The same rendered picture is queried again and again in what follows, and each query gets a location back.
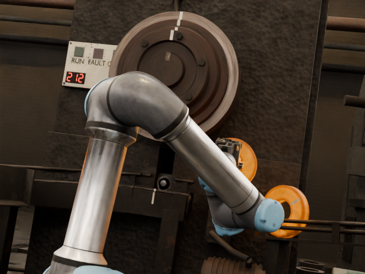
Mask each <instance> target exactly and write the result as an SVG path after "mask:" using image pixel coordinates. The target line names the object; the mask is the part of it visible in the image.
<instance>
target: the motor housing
mask: <svg viewBox="0 0 365 274"><path fill-rule="evenodd" d="M201 274H266V271H265V270H264V271H263V266H262V264H260V265H257V264H256V263H255V264H252V267H251V268H246V263H245V262H244V263H242V261H240V260H239V261H236V260H234V261H232V260H231V259H229V260H227V259H226V258H224V259H222V258H221V257H219V258H217V257H215V256H214V257H208V259H207V260H204V262H203V266H202V270H201Z"/></svg>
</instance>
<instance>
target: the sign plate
mask: <svg viewBox="0 0 365 274"><path fill-rule="evenodd" d="M75 47H83V48H84V52H83V56H82V57H79V56H74V52H75ZM116 48H117V46H115V45H104V44H97V43H85V42H74V41H70V42H69V46H68V52H67V58H66V65H65V71H64V77H63V81H62V86H66V87H72V88H82V89H91V88H92V87H93V86H95V85H96V84H97V83H99V82H100V81H101V80H103V79H106V78H108V77H109V68H110V63H111V59H112V56H113V53H114V51H115V50H116ZM95 49H103V55H102V58H93V54H94V50H95ZM70 73H71V74H72V76H71V74H70ZM80 74H83V75H84V76H83V75H80ZM77 75H78V77H77ZM68 76H69V77H68ZM67 77H68V80H70V81H67ZM80 78H82V79H80ZM76 79H77V81H76ZM78 79H79V81H78ZM80 82H81V83H80Z"/></svg>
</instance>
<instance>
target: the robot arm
mask: <svg viewBox="0 0 365 274"><path fill-rule="evenodd" d="M84 108H85V114H86V116H87V122H86V126H85V130H86V132H87V134H88V136H89V137H90V140H89V144H88V147H87V151H86V156H85V160H84V164H83V168H82V171H81V175H80V180H79V184H78V188H77V192H76V195H75V199H74V204H73V208H72V212H71V216H70V220H69V223H68V227H67V232H66V236H65V241H64V244H63V246H62V247H61V248H59V249H58V250H56V251H55V252H54V254H53V259H52V262H51V265H50V267H49V268H47V269H46V270H45V272H44V273H43V274H123V273H121V272H119V271H116V270H112V269H110V268H106V267H107V262H106V260H105V258H104V257H103V249H104V245H105V240H106V236H107V233H108V228H109V224H110V219H111V215H112V210H113V207H114V202H115V198H116V194H117V189H118V185H119V180H120V177H121V173H122V168H123V164H124V160H125V155H126V152H127V148H128V146H130V145H131V144H133V143H134V142H136V138H137V134H138V131H139V127H141V128H142V129H144V130H146V131H147V132H148V133H150V134H151V135H152V136H153V137H154V138H155V139H156V140H163V141H164V142H165V143H166V144H167V145H168V146H169V147H170V148H171V149H172V150H173V151H174V152H175V153H176V154H177V155H178V156H179V157H180V158H181V159H182V160H183V161H184V162H185V163H186V164H187V165H188V166H189V167H190V168H191V169H192V170H193V171H194V172H195V173H196V174H197V175H198V180H199V183H200V185H201V187H202V188H203V189H204V190H205V192H206V195H207V200H208V203H209V207H210V211H211V215H212V222H213V224H214V225H215V229H216V232H217V234H218V235H220V236H232V235H236V234H238V233H240V232H242V231H243V230H244V229H249V230H253V231H258V232H261V233H264V232H268V233H272V232H275V231H277V230H278V229H279V228H280V227H281V226H282V224H283V222H284V216H285V214H284V209H283V207H282V205H281V204H280V203H279V202H278V201H276V200H272V199H270V198H267V199H266V198H264V197H263V196H262V195H261V193H260V192H259V191H258V190H257V189H256V187H254V186H253V185H252V183H251V182H250V181H249V180H248V179H247V178H246V177H245V176H244V175H243V173H242V172H241V171H240V170H239V169H242V168H243V164H244V162H241V158H240V151H241V149H242V143H243V141H241V143H240V144H239V141H234V140H232V139H226V138H222V139H219V138H218V139H217V140H216V142H215V143H214V142H213V141H212V140H211V139H210V138H209V137H208V136H207V135H206V134H205V133H204V132H203V131H202V129H201V128H200V127H199V126H198V125H197V124H196V123H195V122H194V121H193V120H192V119H191V118H190V117H189V115H188V107H187V106H186V105H185V103H184V102H183V101H182V100H181V99H180V98H179V97H178V96H177V95H176V94H175V93H174V92H173V91H172V90H171V89H170V88H168V87H167V86H166V85H165V84H164V83H162V82H161V81H159V80H158V79H156V78H155V77H153V76H151V75H149V74H147V73H144V72H140V71H131V72H127V73H124V74H122V75H119V76H116V77H110V78H106V79H103V80H101V81H100V82H99V83H97V84H96V85H95V86H93V87H92V88H91V90H90V91H89V92H88V94H87V96H86V99H85V105H84Z"/></svg>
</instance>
